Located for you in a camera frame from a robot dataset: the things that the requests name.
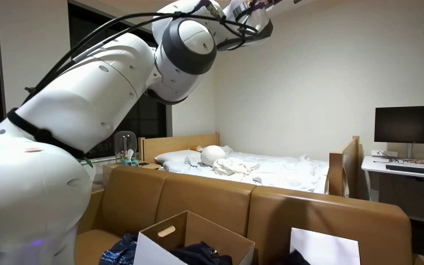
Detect white cardboard box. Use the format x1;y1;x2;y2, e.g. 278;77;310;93
132;211;256;265

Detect black keyboard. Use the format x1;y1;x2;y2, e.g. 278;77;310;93
384;163;424;175

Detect wooden bed with white bedding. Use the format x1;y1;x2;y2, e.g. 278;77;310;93
138;131;365;199

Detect black computer monitor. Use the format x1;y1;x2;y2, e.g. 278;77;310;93
372;105;424;159

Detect dark navy cloth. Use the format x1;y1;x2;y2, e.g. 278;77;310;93
169;240;234;265

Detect green plant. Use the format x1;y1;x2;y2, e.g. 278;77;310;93
76;152;95;171

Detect tan leather sofa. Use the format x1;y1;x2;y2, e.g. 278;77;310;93
73;166;424;265

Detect glass dome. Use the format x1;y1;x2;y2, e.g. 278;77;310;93
113;130;140;168

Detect flat white pillow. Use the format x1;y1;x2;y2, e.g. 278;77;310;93
153;149;203;168

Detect white desk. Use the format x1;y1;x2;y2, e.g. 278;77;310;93
360;155;424;228

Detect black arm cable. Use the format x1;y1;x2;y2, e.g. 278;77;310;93
22;0;272;107

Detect round white pillow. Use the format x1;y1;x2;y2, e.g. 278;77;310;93
200;144;228;169

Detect white paper sheet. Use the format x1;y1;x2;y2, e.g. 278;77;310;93
288;225;362;265

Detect blue patterned cloth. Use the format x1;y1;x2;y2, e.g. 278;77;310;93
98;233;138;265

